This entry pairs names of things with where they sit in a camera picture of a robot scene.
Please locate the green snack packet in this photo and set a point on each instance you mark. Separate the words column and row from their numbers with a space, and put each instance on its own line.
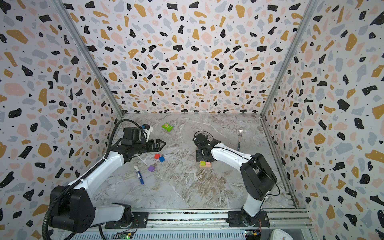
column 167, row 127

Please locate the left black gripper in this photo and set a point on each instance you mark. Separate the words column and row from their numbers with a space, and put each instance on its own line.
column 156, row 148

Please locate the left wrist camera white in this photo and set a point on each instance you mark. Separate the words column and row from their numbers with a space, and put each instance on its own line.
column 148, row 130

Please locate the white object bottom right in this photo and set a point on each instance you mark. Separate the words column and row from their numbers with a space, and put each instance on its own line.
column 279, row 234

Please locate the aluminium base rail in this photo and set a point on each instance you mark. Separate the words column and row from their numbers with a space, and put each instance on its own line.
column 212, row 224

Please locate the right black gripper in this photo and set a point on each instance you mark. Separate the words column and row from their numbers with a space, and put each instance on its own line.
column 202, row 154

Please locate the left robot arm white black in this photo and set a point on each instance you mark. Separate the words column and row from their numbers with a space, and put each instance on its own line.
column 71, row 208

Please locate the blue marker pen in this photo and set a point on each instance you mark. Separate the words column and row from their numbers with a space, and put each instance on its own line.
column 139, row 175

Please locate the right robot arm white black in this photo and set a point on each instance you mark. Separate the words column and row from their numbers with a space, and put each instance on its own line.
column 257, row 175

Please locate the purple cube block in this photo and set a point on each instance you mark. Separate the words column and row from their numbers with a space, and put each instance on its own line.
column 151, row 168

